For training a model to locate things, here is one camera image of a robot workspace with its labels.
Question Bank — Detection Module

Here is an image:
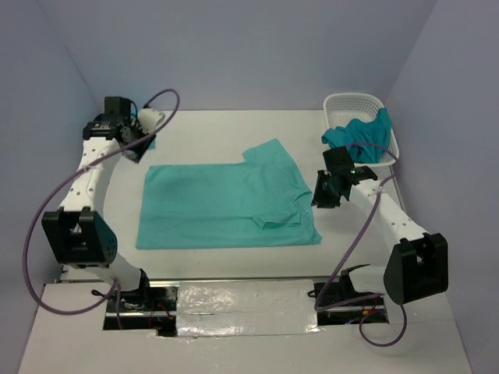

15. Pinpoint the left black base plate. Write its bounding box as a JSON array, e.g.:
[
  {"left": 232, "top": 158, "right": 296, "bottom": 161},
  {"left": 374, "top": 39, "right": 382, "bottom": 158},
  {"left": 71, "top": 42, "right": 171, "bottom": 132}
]
[{"left": 103, "top": 286, "right": 179, "bottom": 337}]

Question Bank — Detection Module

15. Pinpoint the silver tape patch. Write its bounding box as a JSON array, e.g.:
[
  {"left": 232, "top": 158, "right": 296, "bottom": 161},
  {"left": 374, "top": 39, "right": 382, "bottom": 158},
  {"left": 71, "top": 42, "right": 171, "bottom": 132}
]
[{"left": 176, "top": 280, "right": 319, "bottom": 337}]

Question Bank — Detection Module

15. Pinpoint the light green t shirt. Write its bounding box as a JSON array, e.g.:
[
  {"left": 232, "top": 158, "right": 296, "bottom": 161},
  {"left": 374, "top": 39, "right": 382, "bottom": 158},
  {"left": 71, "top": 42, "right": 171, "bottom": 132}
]
[{"left": 136, "top": 139, "right": 321, "bottom": 250}]

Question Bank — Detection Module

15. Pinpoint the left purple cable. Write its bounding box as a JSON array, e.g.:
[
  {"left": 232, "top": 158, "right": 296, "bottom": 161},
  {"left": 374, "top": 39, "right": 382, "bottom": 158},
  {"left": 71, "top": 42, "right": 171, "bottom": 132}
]
[{"left": 22, "top": 89, "right": 181, "bottom": 332}]

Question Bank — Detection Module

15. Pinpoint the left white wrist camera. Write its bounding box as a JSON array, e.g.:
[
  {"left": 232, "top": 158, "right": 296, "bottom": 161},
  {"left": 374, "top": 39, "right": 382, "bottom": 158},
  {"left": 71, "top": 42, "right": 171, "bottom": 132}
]
[{"left": 137, "top": 108, "right": 165, "bottom": 133}]

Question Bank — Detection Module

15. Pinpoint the white plastic laundry basket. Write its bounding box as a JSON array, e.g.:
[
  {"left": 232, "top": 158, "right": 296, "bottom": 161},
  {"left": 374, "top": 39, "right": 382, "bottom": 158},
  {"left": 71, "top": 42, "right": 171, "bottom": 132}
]
[{"left": 320, "top": 93, "right": 399, "bottom": 168}]

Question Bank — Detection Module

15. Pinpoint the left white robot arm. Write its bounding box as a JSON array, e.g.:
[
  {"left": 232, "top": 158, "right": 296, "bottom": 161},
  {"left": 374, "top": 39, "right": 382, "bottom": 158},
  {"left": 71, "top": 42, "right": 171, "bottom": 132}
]
[{"left": 41, "top": 97, "right": 165, "bottom": 311}]

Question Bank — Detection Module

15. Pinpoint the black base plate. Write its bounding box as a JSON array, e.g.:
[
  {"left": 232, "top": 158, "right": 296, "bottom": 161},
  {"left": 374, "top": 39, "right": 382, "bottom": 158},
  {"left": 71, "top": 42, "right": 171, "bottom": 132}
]
[
  {"left": 313, "top": 282, "right": 391, "bottom": 326},
  {"left": 103, "top": 286, "right": 179, "bottom": 337}
]

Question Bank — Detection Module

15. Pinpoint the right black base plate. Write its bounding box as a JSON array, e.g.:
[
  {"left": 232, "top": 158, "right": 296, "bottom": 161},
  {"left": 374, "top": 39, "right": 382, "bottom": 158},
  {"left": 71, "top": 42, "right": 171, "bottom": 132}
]
[{"left": 313, "top": 282, "right": 391, "bottom": 326}]

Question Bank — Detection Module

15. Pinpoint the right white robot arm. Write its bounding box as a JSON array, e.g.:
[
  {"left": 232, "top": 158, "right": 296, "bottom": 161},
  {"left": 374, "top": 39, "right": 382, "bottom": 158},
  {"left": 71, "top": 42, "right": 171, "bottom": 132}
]
[{"left": 312, "top": 146, "right": 448, "bottom": 311}]

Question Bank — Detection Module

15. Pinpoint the dark teal t shirt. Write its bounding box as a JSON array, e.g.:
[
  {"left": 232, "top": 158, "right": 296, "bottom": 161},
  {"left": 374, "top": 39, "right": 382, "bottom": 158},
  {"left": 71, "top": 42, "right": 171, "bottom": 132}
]
[{"left": 321, "top": 108, "right": 391, "bottom": 164}]

